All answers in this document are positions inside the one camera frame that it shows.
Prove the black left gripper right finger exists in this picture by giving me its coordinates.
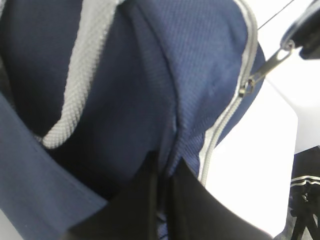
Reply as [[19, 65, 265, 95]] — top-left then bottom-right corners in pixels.
[[167, 160, 271, 240]]

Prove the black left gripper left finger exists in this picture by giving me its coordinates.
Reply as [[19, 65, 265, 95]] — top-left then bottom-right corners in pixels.
[[61, 152, 158, 240]]

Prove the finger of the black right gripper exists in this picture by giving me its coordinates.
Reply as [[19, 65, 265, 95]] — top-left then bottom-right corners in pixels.
[[281, 0, 320, 60]]

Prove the navy blue lunch bag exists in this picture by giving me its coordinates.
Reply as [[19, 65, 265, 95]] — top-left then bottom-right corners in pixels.
[[0, 0, 296, 240]]

